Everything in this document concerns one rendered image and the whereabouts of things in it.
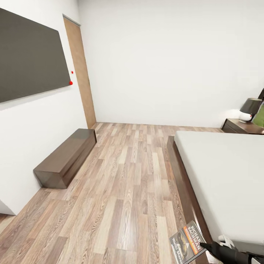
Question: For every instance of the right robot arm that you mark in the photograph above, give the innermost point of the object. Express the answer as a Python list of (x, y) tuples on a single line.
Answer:
[(225, 252)]

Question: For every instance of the table lamp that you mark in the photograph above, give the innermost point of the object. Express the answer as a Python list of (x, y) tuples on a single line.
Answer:
[(251, 106)]

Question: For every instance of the bed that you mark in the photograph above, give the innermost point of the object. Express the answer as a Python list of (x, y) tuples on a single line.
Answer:
[(220, 181)]

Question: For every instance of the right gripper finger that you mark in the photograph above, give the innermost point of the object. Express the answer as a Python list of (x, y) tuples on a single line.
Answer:
[(207, 246)]

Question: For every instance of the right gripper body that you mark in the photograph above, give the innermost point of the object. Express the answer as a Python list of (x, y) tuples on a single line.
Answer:
[(224, 254)]

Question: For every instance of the wall mounted tv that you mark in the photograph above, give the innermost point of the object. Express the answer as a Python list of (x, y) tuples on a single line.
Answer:
[(32, 59)]

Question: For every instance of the hardback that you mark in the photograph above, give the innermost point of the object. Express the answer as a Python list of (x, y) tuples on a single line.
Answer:
[(185, 243)]

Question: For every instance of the bench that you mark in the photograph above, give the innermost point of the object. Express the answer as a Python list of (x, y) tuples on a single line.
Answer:
[(61, 166)]

